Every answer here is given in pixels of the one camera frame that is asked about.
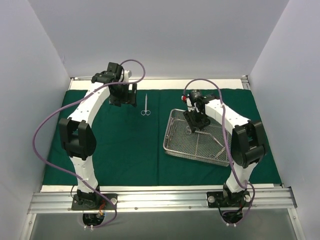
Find silver surgical scissors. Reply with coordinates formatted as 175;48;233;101
140;93;151;116

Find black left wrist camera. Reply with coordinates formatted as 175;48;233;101
106;62;124;77

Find silver surgical tweezers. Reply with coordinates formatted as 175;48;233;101
210;137;226;160

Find aluminium frame rail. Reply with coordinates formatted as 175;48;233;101
28;183;297;214

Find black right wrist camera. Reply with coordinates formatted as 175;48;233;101
187;89;203;104

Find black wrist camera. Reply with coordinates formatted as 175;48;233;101
106;62;124;77
187;89;203;104

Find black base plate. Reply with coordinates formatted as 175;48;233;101
71;192;118;211
206;190;252;208

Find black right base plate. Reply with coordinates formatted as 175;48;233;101
206;190;252;208

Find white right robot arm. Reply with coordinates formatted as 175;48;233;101
181;93;268;207

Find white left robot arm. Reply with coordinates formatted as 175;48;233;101
58;70;137;210

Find metal mesh instrument tray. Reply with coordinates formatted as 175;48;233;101
163;108;230;167

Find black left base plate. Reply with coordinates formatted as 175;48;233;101
71;192;118;211

